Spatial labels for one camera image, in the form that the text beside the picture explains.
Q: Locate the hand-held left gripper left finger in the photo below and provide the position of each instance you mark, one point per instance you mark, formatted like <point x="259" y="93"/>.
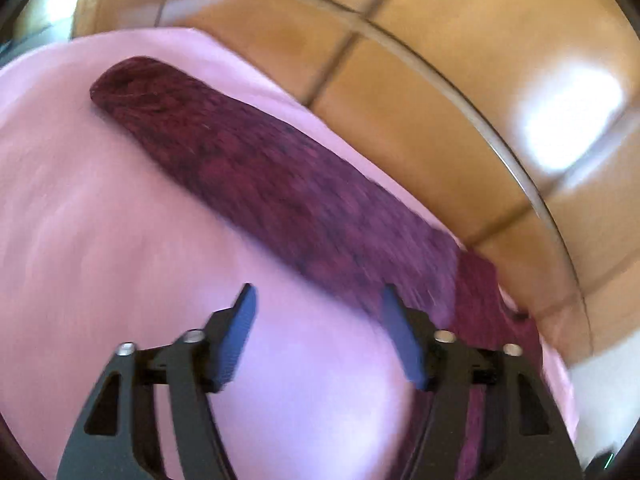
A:
<point x="239" y="332"/>

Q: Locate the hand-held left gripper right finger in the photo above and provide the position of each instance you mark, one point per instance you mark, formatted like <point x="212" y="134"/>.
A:
<point x="402" y="340"/>

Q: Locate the maroon knitted garment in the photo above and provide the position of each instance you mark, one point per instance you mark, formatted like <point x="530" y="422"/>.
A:
<point x="275" y="170"/>

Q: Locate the pink blanket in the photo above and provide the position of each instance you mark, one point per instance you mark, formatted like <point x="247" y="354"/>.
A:
<point x="100" y="235"/>

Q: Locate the wooden wardrobe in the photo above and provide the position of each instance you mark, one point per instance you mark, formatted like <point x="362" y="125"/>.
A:
<point x="450" y="85"/>

